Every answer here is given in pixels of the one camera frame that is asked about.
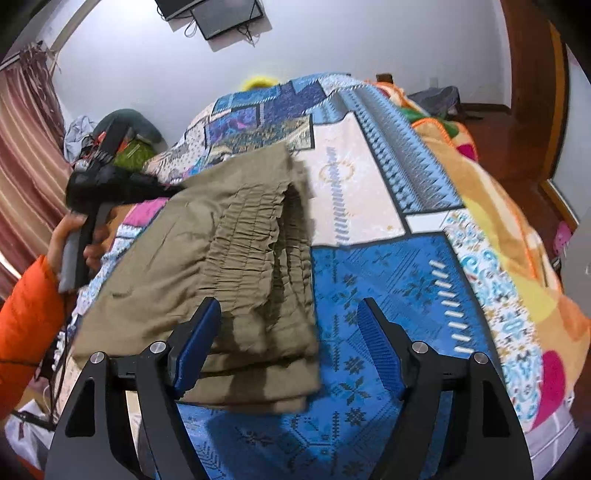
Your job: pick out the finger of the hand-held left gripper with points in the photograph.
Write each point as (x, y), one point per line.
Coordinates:
(161, 187)

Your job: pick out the grey bag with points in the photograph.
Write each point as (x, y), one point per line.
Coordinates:
(436, 101)

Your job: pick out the olive green pants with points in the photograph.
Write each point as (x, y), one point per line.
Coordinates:
(194, 258)

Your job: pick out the white crumpled cloth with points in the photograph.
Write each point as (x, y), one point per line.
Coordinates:
(78, 136)

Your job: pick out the blue patchwork blanket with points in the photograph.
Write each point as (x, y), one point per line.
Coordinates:
(369, 258)

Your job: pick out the striped brown curtain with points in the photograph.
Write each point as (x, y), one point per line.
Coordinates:
(32, 138)

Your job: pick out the white bag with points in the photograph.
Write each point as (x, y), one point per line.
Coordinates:
(30, 434)

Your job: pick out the yellow curved object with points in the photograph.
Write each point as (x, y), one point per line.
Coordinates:
(258, 83)

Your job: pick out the wooden bed post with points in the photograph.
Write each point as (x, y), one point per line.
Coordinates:
(383, 78)

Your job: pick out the orange fleece blanket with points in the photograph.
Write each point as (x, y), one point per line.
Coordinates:
(498, 207)

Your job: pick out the black wall television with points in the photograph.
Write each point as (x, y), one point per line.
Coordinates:
(173, 8)

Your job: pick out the person's left hand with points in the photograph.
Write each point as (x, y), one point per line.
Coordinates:
(62, 240)

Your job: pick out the black wall panel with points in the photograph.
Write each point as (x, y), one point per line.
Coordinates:
(226, 16)

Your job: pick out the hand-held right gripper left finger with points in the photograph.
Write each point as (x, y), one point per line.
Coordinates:
(196, 350)

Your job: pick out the wooden door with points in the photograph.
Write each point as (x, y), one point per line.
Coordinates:
(531, 83)

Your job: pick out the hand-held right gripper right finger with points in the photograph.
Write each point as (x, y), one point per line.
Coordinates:
(383, 350)

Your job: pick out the pink cloth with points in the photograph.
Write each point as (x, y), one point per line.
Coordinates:
(145, 210)

